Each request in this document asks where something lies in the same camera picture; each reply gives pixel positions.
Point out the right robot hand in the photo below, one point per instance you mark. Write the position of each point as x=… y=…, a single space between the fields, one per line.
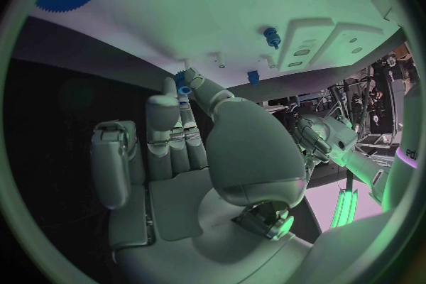
x=253 y=151

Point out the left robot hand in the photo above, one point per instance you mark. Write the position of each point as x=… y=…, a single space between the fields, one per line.
x=311 y=139

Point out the small blue gear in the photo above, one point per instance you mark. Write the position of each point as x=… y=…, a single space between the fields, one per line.
x=183 y=90

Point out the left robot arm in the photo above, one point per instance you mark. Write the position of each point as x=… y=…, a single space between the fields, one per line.
x=356 y=156

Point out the white task board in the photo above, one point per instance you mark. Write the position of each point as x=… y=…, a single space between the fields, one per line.
x=213 y=9

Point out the blue block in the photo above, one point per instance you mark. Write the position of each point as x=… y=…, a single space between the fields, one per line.
x=253 y=77

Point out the blue peg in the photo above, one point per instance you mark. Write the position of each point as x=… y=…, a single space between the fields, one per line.
x=270 y=35

